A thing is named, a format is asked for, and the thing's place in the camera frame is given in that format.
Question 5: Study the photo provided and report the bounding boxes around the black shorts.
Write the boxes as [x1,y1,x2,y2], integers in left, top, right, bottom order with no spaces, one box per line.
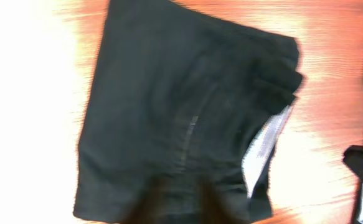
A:
[73,0,303,223]

